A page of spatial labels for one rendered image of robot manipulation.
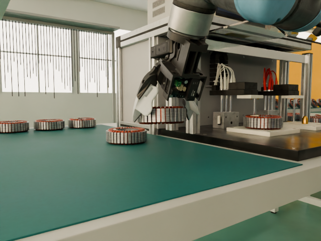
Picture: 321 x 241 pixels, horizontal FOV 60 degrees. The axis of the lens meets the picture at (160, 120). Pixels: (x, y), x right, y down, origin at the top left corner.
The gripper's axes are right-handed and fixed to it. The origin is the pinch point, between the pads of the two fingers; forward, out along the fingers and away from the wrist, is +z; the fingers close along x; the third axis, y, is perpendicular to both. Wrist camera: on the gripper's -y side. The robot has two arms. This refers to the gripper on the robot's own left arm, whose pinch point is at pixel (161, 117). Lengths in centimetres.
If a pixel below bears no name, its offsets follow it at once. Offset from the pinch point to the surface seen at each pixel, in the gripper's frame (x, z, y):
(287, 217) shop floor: 138, 114, -33
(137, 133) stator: -1.8, 9.8, -7.3
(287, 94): 56, 3, -16
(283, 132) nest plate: 36.2, 3.9, 3.4
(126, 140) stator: -4.8, 11.3, -6.6
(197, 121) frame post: 16.6, 7.7, -8.7
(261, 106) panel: 65, 18, -33
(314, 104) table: 280, 91, -151
